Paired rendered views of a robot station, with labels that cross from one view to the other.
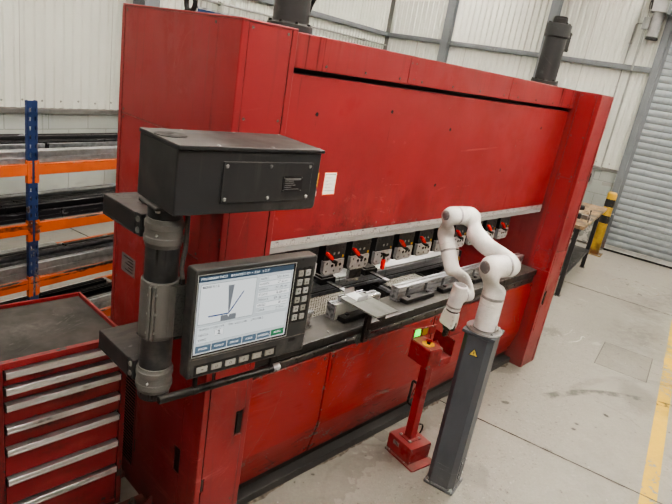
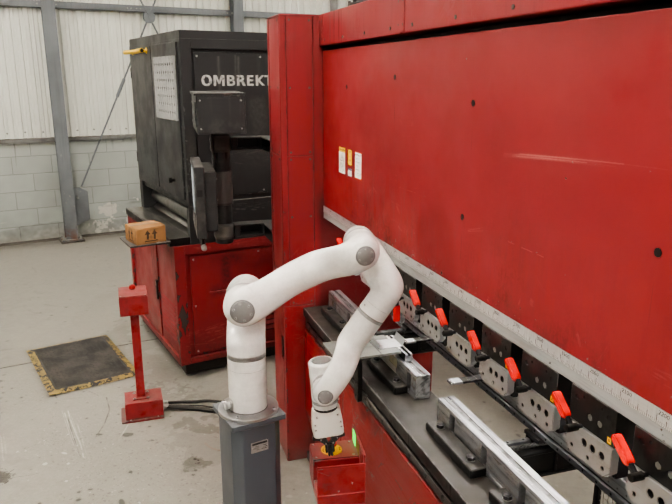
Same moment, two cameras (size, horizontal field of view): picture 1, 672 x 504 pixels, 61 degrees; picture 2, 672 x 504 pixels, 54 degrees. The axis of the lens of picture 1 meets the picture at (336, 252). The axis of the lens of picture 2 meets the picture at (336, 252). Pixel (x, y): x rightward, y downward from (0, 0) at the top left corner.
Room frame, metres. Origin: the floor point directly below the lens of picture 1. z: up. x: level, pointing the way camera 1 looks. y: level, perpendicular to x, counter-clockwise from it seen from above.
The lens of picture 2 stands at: (3.99, -2.36, 2.02)
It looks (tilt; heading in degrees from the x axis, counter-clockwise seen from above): 15 degrees down; 120
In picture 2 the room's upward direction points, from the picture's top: straight up
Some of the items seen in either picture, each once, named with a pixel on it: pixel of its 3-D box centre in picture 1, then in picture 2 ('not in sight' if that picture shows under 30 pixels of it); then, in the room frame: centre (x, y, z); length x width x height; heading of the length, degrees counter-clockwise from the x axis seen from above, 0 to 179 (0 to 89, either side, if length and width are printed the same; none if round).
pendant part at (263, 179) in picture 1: (221, 269); (219, 173); (1.70, 0.35, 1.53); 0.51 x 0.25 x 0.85; 134
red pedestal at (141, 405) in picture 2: not in sight; (137, 351); (1.08, 0.25, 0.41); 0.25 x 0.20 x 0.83; 48
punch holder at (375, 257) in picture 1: (378, 247); (416, 294); (3.09, -0.23, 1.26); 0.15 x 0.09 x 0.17; 138
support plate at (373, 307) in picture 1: (369, 304); (361, 348); (2.86, -0.23, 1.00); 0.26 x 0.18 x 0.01; 48
